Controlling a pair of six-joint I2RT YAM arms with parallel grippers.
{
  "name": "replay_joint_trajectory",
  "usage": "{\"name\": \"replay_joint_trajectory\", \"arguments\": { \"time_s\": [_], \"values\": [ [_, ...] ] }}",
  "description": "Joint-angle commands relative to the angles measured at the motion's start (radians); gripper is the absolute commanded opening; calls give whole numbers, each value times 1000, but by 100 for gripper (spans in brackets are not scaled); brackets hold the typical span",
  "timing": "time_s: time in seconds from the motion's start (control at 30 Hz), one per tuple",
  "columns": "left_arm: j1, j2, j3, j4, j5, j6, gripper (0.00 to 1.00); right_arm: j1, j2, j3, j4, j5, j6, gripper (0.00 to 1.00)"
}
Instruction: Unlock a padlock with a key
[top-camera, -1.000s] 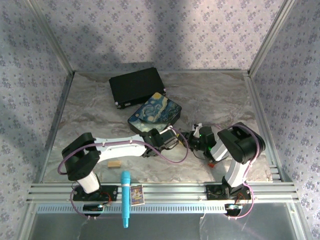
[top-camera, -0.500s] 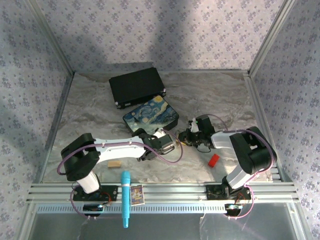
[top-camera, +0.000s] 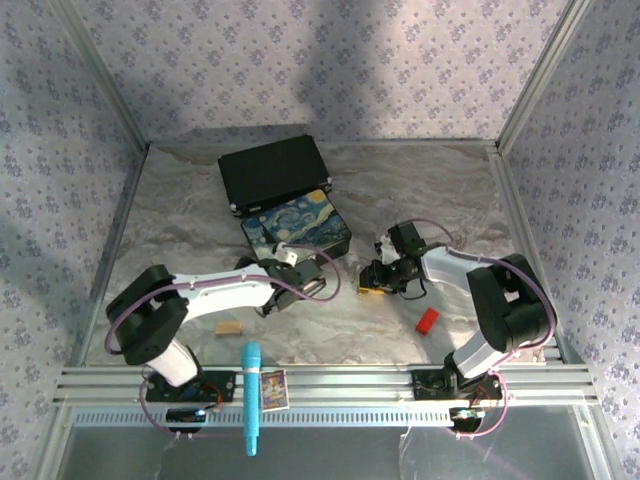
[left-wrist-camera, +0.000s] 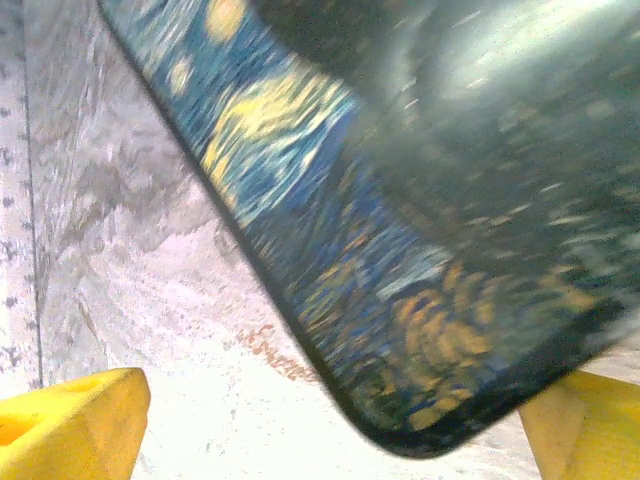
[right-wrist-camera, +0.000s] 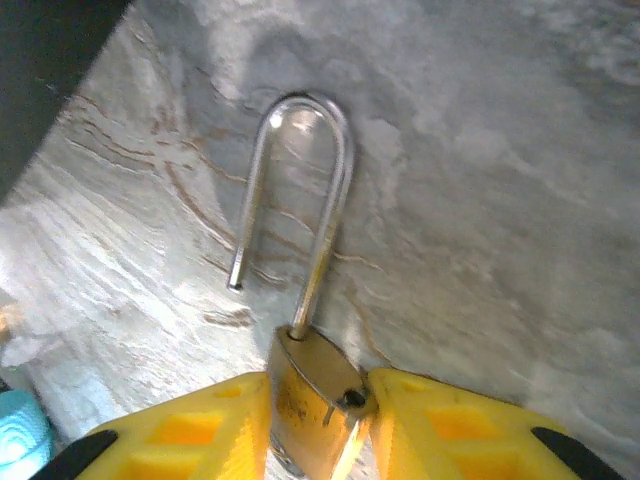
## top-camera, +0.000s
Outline slotted grey cable duct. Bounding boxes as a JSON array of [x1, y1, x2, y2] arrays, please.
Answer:
[[72, 405, 586, 429]]

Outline black hard case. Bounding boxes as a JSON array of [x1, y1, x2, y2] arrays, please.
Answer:
[[217, 134, 335, 220]]

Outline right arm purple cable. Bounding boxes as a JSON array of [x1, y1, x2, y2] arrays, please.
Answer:
[[407, 217, 557, 374]]

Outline colourful picture card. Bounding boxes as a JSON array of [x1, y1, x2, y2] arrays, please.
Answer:
[[260, 368, 291, 412]]

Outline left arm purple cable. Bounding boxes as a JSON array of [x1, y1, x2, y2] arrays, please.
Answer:
[[103, 243, 344, 356]]

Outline aluminium frame post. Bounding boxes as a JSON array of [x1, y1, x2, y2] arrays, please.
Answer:
[[494, 0, 592, 151]]

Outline red plastic block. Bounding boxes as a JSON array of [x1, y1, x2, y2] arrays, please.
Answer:
[[415, 308, 441, 335]]

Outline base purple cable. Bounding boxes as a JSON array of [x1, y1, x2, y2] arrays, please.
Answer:
[[138, 379, 226, 441], [454, 372, 510, 440]]

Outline starry night painting box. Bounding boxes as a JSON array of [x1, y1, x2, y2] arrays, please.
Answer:
[[239, 188, 353, 262]]

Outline cyan marker pen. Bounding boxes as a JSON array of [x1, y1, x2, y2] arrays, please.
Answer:
[[241, 341, 263, 457]]

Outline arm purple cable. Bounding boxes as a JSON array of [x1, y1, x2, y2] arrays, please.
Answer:
[[407, 217, 557, 374], [103, 243, 344, 356]]

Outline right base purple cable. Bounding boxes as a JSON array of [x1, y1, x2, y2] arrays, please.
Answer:
[[454, 372, 510, 440]]

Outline aluminium mounting rail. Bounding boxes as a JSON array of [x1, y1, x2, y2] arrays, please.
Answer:
[[54, 365, 596, 407]]

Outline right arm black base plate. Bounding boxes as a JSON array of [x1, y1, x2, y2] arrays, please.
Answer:
[[410, 368, 504, 401]]

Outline right gripper thin black cable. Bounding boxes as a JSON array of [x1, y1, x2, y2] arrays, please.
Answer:
[[399, 277, 429, 301]]

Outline aluminium frame side rail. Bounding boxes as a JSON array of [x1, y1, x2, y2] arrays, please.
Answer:
[[29, 144, 151, 480], [487, 144, 632, 480]]

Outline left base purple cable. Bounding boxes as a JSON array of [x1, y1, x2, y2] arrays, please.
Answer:
[[138, 379, 226, 441]]

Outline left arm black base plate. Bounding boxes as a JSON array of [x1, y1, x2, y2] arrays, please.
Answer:
[[139, 369, 237, 404]]

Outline aluminium frame crossbar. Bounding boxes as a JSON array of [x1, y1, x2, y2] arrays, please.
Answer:
[[147, 139, 499, 149]]

